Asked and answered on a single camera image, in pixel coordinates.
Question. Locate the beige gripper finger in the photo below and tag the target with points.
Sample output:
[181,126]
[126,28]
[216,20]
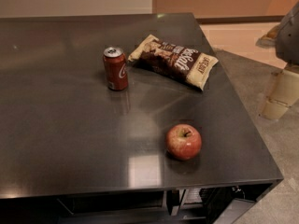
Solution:
[282,92]

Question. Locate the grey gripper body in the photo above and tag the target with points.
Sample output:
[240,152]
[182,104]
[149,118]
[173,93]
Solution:
[288,39]

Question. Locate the red apple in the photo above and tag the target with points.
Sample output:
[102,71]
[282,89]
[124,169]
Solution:
[183,142]

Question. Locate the red coke can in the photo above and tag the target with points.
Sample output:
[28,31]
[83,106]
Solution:
[115,67]

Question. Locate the brown snack bag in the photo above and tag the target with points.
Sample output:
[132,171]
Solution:
[183,64]

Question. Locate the black table frame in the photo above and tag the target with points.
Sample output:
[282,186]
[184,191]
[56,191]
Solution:
[218,205]

